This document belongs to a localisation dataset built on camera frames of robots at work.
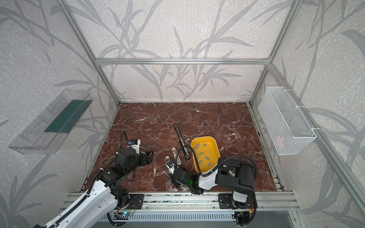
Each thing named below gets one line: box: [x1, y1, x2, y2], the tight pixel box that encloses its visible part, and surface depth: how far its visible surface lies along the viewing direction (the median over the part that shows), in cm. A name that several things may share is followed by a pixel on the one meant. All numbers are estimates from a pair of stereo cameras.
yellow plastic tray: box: [191, 135, 221, 175], surface depth 93 cm
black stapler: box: [173, 123, 191, 161], surface depth 97 cm
